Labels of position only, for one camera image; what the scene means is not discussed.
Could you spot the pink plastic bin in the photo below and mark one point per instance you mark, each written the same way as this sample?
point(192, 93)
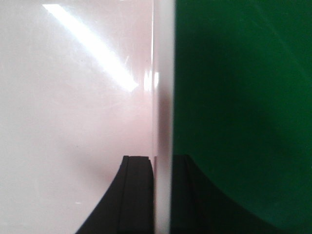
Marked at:
point(82, 84)

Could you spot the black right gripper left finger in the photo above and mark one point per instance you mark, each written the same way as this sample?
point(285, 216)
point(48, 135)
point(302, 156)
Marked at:
point(128, 205)

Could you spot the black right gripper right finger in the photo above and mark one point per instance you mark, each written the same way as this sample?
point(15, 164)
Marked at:
point(199, 207)

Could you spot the green circular conveyor belt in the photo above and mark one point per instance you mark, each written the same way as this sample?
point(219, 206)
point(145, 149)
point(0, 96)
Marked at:
point(243, 101)

